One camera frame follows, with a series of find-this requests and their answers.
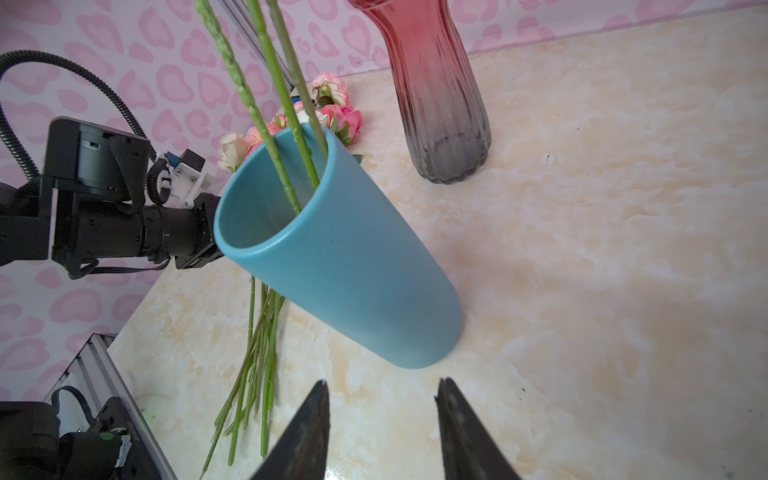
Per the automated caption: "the white rose stem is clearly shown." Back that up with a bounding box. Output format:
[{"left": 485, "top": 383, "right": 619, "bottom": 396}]
[{"left": 266, "top": 0, "right": 328, "bottom": 158}]

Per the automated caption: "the teal ceramic vase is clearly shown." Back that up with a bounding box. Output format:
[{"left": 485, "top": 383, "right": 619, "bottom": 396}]
[{"left": 214, "top": 130, "right": 463, "bottom": 369}]

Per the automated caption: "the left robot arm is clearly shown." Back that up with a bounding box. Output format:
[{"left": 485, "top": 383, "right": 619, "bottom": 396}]
[{"left": 1, "top": 117, "right": 223, "bottom": 279}]

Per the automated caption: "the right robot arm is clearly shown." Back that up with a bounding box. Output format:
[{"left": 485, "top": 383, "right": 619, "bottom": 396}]
[{"left": 1, "top": 378, "right": 518, "bottom": 479}]

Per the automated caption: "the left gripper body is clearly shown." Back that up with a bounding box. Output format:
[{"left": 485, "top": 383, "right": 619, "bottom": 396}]
[{"left": 174, "top": 193, "right": 224, "bottom": 269}]

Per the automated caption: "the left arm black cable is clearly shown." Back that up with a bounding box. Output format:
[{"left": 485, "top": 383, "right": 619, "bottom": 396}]
[{"left": 0, "top": 50, "right": 158, "bottom": 181}]

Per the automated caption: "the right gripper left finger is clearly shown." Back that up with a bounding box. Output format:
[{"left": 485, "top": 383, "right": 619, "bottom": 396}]
[{"left": 251, "top": 380, "right": 330, "bottom": 480}]

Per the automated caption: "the peach rose spray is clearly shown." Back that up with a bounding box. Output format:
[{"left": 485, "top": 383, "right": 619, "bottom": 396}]
[{"left": 193, "top": 0, "right": 301, "bottom": 215}]

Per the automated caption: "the pink rose stem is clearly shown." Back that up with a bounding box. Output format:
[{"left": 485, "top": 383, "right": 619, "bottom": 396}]
[{"left": 246, "top": 0, "right": 320, "bottom": 189}]

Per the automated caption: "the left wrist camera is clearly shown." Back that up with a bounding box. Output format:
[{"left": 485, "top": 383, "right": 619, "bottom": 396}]
[{"left": 159, "top": 149, "right": 216, "bottom": 209}]

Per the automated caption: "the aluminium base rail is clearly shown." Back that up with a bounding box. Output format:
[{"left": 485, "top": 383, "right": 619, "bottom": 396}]
[{"left": 44, "top": 334, "right": 176, "bottom": 479}]

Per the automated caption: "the red glass vase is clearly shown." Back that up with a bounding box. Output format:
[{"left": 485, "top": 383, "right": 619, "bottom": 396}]
[{"left": 351, "top": 0, "right": 492, "bottom": 184}]

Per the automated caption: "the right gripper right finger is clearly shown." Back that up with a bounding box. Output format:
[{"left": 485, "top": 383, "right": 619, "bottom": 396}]
[{"left": 435, "top": 378, "right": 521, "bottom": 480}]

